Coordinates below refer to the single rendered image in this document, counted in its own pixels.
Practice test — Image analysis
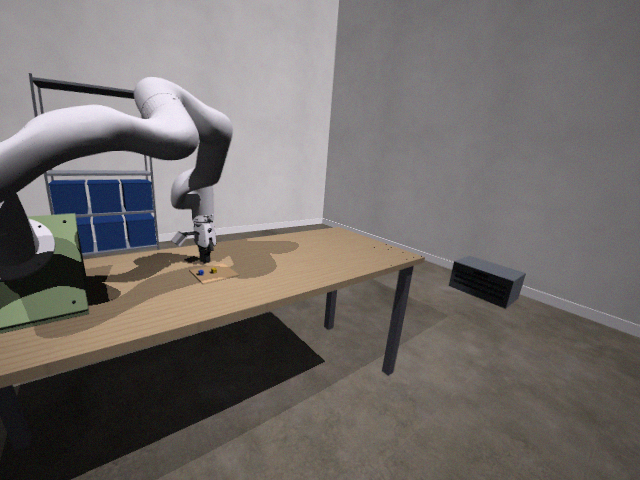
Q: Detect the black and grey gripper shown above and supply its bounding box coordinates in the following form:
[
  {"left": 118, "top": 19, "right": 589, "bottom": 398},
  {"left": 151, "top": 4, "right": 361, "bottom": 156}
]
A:
[{"left": 193, "top": 221, "right": 216, "bottom": 263}]

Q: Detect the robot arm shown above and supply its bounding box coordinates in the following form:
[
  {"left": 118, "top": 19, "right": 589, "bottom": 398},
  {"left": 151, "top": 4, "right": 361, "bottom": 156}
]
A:
[{"left": 0, "top": 77, "right": 233, "bottom": 281}]

